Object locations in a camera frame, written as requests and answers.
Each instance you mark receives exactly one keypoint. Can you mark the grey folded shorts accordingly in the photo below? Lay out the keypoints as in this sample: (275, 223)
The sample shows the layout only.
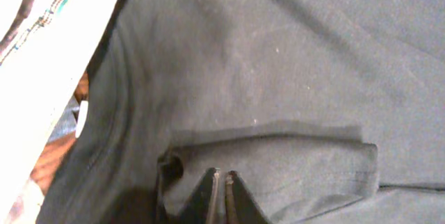
(37, 83)

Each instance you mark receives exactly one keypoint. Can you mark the black t-shirt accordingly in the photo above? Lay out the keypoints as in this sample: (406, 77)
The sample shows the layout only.
(331, 111)

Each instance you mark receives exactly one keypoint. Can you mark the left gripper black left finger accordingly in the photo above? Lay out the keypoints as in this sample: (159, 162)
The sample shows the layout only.
(201, 207)

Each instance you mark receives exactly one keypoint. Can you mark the blue denim folded garment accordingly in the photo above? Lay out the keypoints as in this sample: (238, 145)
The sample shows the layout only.
(67, 122)

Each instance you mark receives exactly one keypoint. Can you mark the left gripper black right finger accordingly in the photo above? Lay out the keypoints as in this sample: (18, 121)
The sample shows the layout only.
(240, 206)

